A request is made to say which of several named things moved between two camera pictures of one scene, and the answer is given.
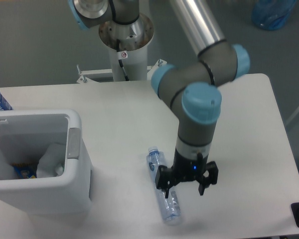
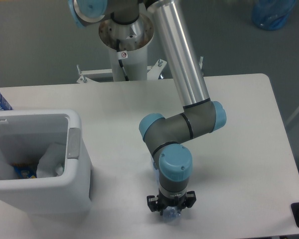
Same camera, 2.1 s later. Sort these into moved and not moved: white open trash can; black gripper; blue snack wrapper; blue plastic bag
Moved: black gripper
Not moved: white open trash can; blue plastic bag; blue snack wrapper
